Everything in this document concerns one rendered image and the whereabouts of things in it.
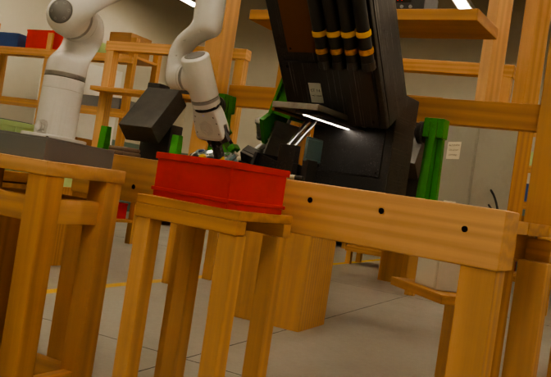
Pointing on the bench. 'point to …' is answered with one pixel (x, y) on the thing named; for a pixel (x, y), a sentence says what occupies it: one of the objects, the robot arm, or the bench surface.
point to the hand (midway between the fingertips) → (218, 151)
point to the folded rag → (125, 151)
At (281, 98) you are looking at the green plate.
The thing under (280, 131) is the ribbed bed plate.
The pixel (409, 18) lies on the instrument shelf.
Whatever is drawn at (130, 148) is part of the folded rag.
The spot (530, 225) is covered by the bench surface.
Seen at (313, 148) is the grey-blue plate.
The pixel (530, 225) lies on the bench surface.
